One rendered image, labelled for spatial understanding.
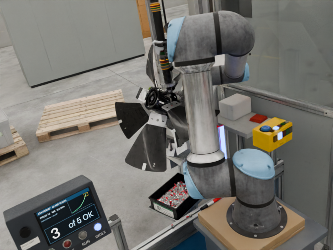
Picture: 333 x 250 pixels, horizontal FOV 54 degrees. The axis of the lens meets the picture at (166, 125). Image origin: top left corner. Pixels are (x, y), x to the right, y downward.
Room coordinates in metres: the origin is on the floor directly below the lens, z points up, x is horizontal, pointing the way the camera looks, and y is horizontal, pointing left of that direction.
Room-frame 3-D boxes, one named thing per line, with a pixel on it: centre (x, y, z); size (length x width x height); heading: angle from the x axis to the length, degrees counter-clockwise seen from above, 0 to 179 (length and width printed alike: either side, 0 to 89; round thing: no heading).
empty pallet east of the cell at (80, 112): (4.39, 1.14, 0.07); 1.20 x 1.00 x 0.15; 98
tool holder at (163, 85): (1.48, -0.05, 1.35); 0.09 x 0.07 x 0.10; 155
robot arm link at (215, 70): (1.23, -0.19, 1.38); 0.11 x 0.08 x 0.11; 81
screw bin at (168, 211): (1.22, 0.01, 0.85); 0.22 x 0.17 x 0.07; 135
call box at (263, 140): (1.31, -0.48, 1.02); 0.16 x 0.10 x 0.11; 120
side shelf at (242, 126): (1.84, -0.46, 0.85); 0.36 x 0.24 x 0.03; 30
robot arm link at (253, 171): (0.80, -0.23, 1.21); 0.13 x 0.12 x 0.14; 81
